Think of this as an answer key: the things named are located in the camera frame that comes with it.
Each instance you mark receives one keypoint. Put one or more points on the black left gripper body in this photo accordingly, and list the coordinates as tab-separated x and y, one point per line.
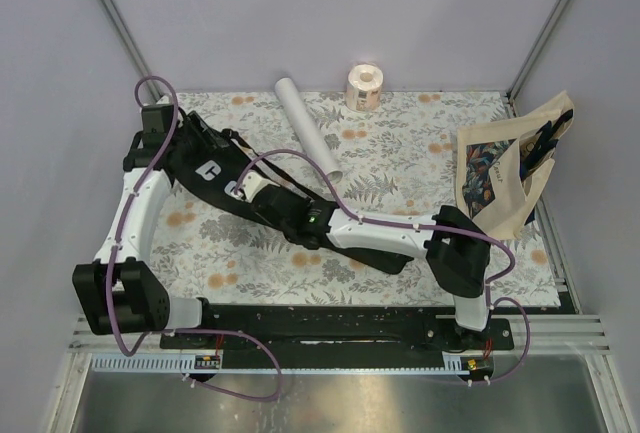
199	137

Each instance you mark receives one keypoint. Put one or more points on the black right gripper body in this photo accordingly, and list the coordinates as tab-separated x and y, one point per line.
295	196

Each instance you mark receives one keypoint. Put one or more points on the black racket bag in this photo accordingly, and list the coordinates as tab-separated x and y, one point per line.
212	178

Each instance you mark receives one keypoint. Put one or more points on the white shuttlecock tube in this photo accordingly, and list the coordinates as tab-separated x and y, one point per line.
306	129

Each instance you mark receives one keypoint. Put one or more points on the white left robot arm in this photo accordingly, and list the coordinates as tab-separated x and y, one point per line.
119	283

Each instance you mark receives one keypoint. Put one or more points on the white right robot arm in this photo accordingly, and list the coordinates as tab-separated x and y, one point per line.
457	252

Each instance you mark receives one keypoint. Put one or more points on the pink toilet paper roll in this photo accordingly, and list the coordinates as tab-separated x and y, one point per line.
364	87

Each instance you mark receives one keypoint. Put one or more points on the beige tote bag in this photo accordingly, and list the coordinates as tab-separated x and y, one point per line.
503	166

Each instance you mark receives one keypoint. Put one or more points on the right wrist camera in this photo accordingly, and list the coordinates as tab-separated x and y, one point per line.
251	185

